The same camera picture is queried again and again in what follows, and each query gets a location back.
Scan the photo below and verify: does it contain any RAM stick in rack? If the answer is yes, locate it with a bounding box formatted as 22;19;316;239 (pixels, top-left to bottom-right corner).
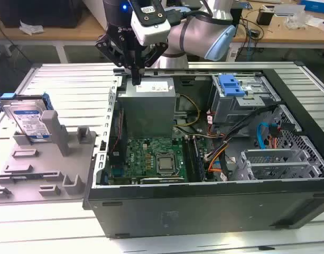
8;175;45;181

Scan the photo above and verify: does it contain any black graphics card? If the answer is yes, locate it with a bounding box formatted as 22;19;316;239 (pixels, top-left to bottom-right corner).
140;176;186;185

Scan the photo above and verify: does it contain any grey parts rack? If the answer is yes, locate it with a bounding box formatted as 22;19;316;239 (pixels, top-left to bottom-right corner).
0;110;99;206

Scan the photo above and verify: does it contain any clear plastic bag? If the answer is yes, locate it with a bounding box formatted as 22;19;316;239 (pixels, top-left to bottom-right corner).
284;13;309;29

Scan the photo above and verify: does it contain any large black box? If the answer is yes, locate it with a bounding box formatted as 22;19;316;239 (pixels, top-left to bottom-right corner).
0;0;83;29

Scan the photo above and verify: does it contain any metal CPU socket cover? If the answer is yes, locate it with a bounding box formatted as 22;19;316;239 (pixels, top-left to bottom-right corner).
154;152;179;176

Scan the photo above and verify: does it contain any yellow black power cable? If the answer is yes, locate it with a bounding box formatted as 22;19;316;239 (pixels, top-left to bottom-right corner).
174;94;202;128

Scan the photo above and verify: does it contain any metal disk bay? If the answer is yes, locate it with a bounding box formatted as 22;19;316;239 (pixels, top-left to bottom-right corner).
237;148;323;181

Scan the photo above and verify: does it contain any flat grey box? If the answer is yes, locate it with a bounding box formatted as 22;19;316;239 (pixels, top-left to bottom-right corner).
272;4;306;17

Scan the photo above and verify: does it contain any blue data wire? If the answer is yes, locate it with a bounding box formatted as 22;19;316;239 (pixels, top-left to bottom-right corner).
256;123;271;150

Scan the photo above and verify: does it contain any orange data wire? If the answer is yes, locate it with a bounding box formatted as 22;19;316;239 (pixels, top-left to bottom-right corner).
208;158;223;174

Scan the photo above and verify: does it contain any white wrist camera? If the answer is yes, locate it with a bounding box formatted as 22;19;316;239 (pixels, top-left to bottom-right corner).
131;0;171;46

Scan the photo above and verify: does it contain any metal optical drive cage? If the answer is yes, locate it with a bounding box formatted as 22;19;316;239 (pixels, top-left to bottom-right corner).
208;74;277;128

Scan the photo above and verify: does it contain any hard disk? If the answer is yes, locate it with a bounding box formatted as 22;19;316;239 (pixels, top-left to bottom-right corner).
0;91;55;145

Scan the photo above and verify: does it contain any coloured wire bundle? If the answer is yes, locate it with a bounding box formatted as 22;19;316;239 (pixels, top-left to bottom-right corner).
203;141;228;162

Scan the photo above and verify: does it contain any white card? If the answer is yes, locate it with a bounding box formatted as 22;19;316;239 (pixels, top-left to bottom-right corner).
307;16;324;34

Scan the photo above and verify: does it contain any wooden desk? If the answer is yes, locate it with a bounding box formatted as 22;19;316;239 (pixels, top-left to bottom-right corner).
0;6;324;50

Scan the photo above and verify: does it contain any small black box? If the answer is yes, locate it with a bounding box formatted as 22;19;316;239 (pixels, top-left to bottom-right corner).
256;8;274;26

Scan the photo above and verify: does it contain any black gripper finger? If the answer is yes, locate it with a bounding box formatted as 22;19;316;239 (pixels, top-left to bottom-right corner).
95;34;139;86
138;42;168;85

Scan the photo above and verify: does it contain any crumpled white paper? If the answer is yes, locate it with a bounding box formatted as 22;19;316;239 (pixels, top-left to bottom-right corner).
18;21;45;35

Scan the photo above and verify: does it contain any installed RAM stick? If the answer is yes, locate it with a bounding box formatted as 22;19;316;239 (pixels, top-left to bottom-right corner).
191;136;206;182

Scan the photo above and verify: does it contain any silver CPU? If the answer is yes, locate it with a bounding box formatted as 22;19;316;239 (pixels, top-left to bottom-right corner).
158;156;175;171

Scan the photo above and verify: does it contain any black PC case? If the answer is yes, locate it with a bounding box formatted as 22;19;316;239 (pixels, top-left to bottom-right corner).
82;67;324;239

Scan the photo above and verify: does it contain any grey power supply unit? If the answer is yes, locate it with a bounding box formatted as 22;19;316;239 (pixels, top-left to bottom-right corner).
117;76;177;138

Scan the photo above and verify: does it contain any orange black power wire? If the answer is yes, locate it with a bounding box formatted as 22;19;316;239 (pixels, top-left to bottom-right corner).
267;123;294;149

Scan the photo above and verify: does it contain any blue cardboard box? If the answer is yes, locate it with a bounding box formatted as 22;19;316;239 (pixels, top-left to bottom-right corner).
300;0;324;13

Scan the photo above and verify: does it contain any black sleeved cable bundle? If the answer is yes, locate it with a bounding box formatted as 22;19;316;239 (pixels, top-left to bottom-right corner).
218;102;285;182

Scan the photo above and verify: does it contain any green motherboard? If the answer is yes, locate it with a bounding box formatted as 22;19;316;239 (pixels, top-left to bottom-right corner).
124;136;212;183

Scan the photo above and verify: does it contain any blue plastic drive latch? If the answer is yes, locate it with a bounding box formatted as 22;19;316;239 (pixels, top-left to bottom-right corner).
218;75;244;97

